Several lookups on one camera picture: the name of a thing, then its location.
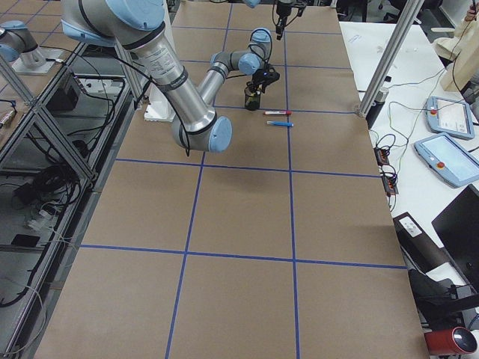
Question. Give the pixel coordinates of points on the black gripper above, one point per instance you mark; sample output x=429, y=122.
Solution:
x=281, y=17
x=257, y=79

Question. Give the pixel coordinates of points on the red whiteboard marker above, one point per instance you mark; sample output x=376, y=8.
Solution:
x=277, y=113

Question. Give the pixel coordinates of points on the blue highlighter pen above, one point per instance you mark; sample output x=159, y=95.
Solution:
x=279, y=123

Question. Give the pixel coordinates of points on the black mesh pen holder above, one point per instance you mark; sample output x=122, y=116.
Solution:
x=251, y=104

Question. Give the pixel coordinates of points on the seated person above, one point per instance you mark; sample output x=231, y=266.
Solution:
x=472, y=13

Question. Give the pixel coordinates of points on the teach pendant far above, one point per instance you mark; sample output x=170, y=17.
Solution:
x=451, y=116

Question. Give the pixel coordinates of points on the teach pendant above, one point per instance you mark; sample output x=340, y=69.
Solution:
x=451, y=116
x=448, y=159

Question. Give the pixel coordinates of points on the teach pendant near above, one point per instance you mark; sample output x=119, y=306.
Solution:
x=448, y=159

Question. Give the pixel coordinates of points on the black monitor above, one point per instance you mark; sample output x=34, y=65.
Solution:
x=457, y=228

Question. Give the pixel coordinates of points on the red cylinder can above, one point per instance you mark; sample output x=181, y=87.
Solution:
x=451, y=341

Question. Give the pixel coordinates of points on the aluminium frame post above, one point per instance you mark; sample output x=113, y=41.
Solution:
x=401, y=29

